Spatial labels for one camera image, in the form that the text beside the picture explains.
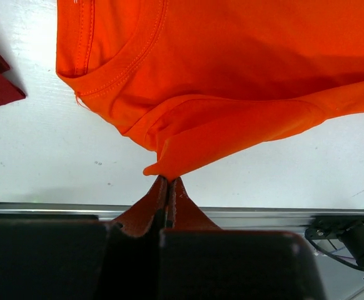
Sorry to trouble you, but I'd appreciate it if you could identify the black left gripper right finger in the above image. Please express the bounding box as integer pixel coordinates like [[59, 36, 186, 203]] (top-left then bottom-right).
[[159, 179, 325, 299]]

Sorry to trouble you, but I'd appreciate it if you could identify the aluminium front rail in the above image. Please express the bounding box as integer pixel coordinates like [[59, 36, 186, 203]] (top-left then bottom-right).
[[0, 202, 364, 233]]

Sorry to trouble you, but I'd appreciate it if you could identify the orange t shirt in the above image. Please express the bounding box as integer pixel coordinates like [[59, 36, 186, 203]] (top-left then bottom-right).
[[56, 1, 364, 180]]

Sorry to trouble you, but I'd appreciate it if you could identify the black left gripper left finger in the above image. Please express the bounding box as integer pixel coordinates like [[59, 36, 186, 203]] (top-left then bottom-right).
[[0, 177, 168, 299]]

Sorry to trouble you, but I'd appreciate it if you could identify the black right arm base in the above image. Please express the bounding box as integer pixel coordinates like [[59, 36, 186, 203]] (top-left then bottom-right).
[[305, 215, 364, 272]]

